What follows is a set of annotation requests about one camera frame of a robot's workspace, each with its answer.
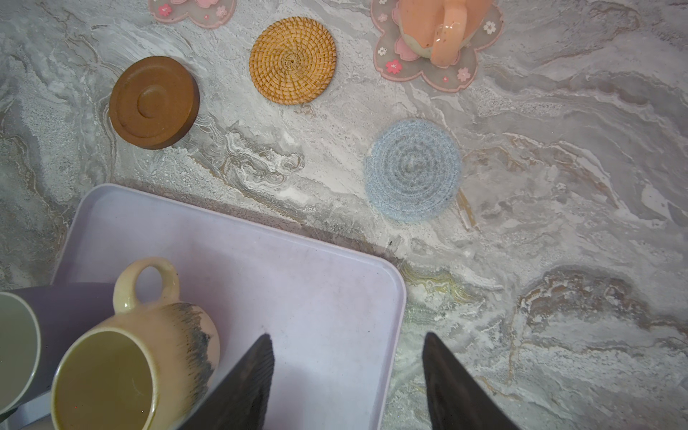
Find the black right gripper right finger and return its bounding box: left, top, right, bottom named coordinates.
left=422, top=333, right=518, bottom=430

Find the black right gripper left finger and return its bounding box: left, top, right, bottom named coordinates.
left=180, top=333, right=275, bottom=430

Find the cream yellow mug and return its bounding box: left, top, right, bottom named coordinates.
left=51, top=257, right=220, bottom=429

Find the lavender mug white inside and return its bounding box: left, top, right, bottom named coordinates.
left=0, top=282, right=116, bottom=417

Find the blue knitted round coaster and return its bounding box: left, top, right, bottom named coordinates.
left=364, top=118, right=462, bottom=222

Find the brown round wooden coaster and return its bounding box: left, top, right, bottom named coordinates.
left=109, top=57, right=200, bottom=150

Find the woven rattan round coaster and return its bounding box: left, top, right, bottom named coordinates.
left=249, top=17, right=337, bottom=106

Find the peach pink mug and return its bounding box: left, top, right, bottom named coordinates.
left=398, top=0, right=494, bottom=68

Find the pink flower silicone coaster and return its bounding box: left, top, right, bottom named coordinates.
left=147, top=0, right=237, bottom=30

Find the lavender plastic tray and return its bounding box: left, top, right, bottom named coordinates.
left=10, top=183, right=408, bottom=430

